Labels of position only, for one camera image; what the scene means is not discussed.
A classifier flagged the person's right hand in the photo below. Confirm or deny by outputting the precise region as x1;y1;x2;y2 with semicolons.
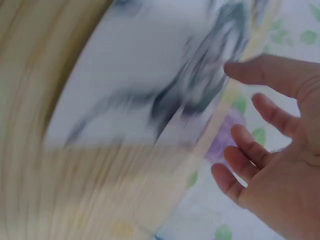
211;54;320;240

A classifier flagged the white mat with grey print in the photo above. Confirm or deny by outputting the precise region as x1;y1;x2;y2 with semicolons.
43;0;254;151

